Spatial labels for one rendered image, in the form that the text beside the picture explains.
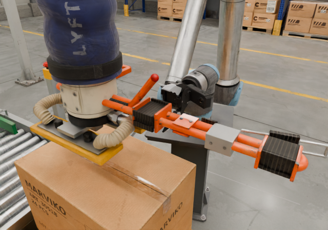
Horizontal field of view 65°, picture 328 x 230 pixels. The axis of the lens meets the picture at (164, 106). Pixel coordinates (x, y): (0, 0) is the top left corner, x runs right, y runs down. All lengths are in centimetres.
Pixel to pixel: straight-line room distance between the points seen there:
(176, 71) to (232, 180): 149
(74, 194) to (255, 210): 155
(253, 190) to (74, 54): 191
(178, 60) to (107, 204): 61
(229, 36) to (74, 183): 92
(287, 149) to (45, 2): 67
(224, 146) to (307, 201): 183
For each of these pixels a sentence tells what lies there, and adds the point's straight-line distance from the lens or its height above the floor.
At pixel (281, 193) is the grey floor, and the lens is 241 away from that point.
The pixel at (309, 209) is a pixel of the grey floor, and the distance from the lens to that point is 238.
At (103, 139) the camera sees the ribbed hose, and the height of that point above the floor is 118.
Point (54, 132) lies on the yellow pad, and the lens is 93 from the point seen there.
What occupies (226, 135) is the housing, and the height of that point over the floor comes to 126.
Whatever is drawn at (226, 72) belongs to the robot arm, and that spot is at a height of 113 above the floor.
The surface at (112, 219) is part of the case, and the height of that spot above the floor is 94.
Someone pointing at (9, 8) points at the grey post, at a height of 111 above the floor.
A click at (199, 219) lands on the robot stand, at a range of 204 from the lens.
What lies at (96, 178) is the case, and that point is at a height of 94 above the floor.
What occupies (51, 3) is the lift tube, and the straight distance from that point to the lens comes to 74.
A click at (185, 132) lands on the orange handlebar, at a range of 67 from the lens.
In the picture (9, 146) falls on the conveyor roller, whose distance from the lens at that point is 207.
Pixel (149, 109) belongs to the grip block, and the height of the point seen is 126.
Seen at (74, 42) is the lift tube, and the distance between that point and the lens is 74.
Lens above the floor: 162
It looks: 29 degrees down
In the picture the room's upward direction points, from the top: straight up
